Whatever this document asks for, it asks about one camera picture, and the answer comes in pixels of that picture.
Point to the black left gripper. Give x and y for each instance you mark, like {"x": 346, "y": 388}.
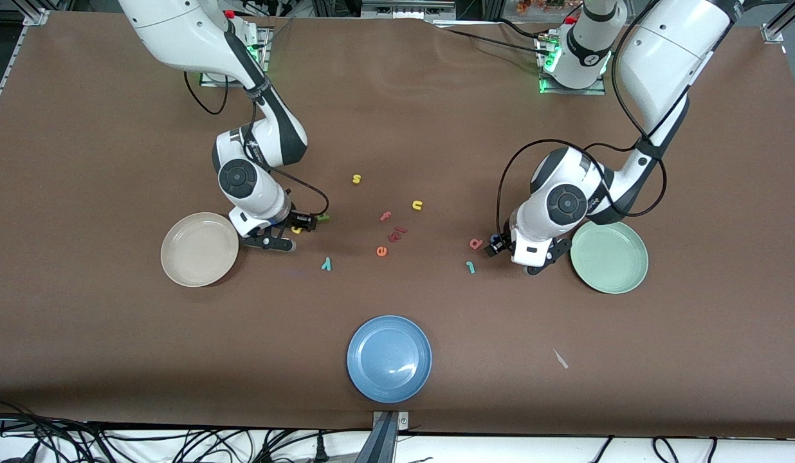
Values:
{"x": 504, "y": 240}

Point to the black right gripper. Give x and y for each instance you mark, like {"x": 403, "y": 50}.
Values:
{"x": 299, "y": 220}

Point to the pink letter d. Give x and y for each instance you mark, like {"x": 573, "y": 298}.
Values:
{"x": 471, "y": 244}

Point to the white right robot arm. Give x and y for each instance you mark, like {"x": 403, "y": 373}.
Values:
{"x": 179, "y": 32}

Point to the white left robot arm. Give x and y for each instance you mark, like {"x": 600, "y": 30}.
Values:
{"x": 661, "y": 51}

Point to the beige plate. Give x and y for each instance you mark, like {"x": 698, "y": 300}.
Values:
{"x": 199, "y": 249}

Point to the green plate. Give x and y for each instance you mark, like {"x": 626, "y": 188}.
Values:
{"x": 613, "y": 263}

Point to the white paper scrap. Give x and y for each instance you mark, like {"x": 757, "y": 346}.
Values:
{"x": 560, "y": 359}

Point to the brown table cover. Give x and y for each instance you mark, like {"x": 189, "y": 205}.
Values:
{"x": 397, "y": 128}

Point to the blue plate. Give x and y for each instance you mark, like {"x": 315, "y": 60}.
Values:
{"x": 389, "y": 359}

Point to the black power plug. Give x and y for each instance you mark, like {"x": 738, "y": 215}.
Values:
{"x": 320, "y": 450}

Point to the grey metal box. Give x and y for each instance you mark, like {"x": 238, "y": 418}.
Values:
{"x": 404, "y": 8}

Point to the orange flower decoration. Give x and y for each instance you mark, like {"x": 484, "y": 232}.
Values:
{"x": 539, "y": 5}

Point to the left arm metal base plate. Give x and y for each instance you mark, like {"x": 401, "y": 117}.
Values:
{"x": 574, "y": 92}

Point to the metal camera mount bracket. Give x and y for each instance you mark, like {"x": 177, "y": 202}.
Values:
{"x": 386, "y": 444}

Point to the aluminium frame corner post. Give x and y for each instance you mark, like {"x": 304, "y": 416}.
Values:
{"x": 36, "y": 17}
{"x": 774, "y": 33}

